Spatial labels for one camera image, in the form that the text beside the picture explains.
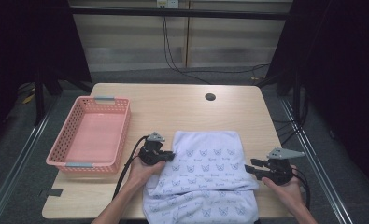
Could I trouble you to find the hand-held gripper black cable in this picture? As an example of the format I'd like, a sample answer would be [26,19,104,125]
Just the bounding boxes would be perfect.
[291,167,312,211]
[112,134,150,201]

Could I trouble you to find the person's right hand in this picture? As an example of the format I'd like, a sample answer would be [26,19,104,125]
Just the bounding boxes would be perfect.
[261,166,305,210]

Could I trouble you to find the black floor cables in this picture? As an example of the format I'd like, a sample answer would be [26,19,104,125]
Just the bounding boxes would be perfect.
[271,90,309,147]

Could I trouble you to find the pink plastic basket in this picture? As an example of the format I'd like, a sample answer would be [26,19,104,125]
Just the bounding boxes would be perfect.
[45,95,133,175]

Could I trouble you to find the white patterned towel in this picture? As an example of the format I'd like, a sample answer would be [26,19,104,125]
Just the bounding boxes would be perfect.
[142,130,261,224]

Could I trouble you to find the person's left hand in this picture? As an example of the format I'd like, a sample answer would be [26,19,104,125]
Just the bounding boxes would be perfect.
[127,154,167,191]

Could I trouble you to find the black wall cable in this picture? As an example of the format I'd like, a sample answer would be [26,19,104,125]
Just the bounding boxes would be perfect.
[161,15,271,85]

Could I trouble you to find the black metal stand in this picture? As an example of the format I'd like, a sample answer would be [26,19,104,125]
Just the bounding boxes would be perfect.
[32,70,64,127]

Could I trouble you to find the black tape piece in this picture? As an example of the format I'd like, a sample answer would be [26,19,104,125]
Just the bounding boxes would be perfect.
[46,188,64,198]

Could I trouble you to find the right hand-held gripper black cable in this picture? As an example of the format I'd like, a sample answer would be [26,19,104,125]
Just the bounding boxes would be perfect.
[291,167,312,211]

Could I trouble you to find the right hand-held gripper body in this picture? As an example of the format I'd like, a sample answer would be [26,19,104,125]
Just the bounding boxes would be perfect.
[260,147,306,187]

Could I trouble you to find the black curtain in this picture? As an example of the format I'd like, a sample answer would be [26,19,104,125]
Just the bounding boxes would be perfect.
[256,0,369,194]
[0,0,93,153]

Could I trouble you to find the black horizontal bar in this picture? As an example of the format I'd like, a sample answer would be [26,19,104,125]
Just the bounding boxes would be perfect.
[69,7,294,21]

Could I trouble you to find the left hand-held gripper black cable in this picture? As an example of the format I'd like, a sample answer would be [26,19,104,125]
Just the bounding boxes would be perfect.
[112,134,150,201]

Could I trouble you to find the aluminium floor rail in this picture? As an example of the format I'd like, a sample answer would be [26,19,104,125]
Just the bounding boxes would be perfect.
[0,92,61,224]
[279,97,355,224]

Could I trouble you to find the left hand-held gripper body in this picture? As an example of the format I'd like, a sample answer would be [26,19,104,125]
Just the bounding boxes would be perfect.
[137,131,171,166]

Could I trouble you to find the white wall socket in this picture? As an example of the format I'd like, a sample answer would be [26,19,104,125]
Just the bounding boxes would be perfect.
[155,0,180,9]

